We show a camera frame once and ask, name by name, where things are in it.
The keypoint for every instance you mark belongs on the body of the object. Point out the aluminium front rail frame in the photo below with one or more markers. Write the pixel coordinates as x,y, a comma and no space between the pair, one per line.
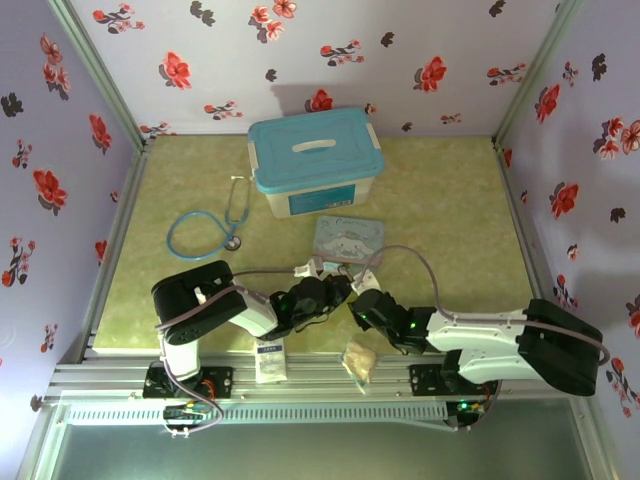
320,372

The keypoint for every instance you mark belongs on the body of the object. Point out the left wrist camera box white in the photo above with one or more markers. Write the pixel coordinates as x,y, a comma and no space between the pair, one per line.
306,270

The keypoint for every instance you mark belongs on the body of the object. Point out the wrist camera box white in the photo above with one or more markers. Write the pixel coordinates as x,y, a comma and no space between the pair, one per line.
366,281
306,270

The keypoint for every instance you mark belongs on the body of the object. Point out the aluminium side rail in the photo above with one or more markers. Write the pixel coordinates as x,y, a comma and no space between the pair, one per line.
120,220
520,210

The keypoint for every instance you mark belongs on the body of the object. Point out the blue stethoscope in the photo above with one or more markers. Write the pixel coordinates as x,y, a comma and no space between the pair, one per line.
192,235

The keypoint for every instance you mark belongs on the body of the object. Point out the clear bag of cotton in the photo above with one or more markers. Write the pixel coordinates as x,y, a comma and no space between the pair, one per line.
360,362

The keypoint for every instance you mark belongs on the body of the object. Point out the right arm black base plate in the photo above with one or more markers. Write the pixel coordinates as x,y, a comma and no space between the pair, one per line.
425,380

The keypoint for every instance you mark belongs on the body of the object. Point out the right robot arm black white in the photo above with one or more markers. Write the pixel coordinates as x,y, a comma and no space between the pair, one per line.
475,325

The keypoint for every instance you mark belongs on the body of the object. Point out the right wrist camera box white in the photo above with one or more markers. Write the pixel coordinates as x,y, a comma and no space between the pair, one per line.
366,281

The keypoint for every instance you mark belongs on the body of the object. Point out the blue lidded storage box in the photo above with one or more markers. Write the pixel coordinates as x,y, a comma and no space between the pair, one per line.
315,155

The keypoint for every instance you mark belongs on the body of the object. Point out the cartoon dog tin box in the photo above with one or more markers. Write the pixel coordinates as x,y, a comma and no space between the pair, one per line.
350,237

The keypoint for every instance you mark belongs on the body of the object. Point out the aluminium corner post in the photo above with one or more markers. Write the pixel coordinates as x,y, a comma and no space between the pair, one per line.
95,70
540,65

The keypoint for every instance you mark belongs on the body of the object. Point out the white sealed packet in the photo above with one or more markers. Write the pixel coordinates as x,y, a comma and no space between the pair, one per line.
270,361

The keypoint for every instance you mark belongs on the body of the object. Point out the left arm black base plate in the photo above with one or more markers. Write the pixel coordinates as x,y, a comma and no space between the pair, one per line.
220,382

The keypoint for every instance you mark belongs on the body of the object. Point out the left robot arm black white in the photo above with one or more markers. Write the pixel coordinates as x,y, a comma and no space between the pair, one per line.
185,295

